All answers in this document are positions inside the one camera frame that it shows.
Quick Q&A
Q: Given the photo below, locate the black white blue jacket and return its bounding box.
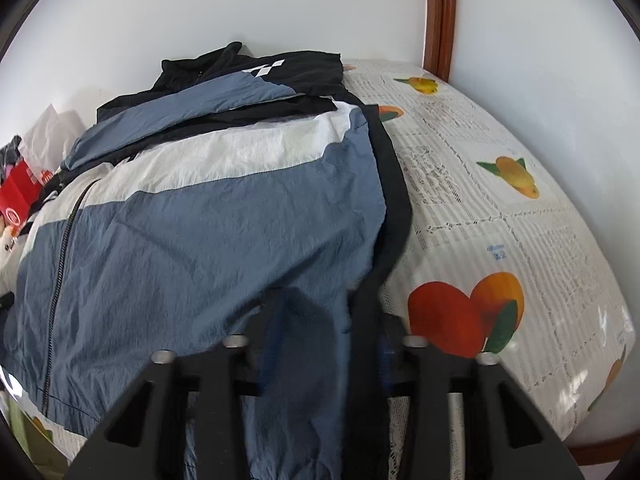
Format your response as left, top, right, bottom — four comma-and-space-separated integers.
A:
1, 42, 411, 479

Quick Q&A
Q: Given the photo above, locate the green blanket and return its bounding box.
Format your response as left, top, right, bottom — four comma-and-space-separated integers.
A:
9, 399, 68, 479

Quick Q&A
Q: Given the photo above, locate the fruit print tablecloth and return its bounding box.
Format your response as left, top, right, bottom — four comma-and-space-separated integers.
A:
0, 58, 636, 480

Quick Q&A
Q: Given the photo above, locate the red paper shopping bag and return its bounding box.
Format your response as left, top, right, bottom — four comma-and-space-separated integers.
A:
0, 160, 53, 230

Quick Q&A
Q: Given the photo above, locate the white plastic shopping bag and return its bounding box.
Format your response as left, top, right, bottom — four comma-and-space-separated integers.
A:
18, 104, 85, 182

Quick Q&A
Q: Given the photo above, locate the plaid cloth in bag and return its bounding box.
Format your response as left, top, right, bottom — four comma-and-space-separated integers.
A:
0, 136, 22, 182

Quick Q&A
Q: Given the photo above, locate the brown wooden door frame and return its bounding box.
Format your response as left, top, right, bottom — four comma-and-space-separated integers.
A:
423, 0, 457, 81

